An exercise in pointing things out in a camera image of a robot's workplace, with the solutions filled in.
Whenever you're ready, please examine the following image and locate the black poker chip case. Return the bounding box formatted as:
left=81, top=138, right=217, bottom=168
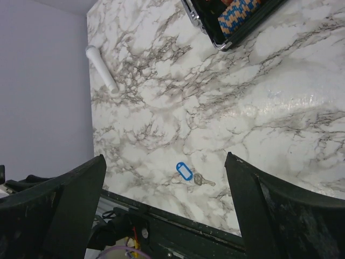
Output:
left=181, top=0, right=286, bottom=52

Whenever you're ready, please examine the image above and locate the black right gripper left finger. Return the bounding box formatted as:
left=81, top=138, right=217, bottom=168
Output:
left=1, top=155, right=106, bottom=258

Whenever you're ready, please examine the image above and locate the white microphone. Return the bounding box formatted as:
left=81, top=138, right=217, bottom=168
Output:
left=86, top=45, right=119, bottom=94

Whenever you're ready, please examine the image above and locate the black table front rail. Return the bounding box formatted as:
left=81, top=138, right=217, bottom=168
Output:
left=88, top=190, right=246, bottom=258

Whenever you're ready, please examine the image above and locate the blue plastic key tag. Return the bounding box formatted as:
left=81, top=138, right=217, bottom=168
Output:
left=176, top=162, right=193, bottom=181

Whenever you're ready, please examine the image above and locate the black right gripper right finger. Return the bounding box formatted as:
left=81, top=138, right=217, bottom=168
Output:
left=225, top=153, right=344, bottom=258

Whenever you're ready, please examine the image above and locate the blue tan chip stack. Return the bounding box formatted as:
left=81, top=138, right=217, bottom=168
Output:
left=217, top=0, right=264, bottom=38

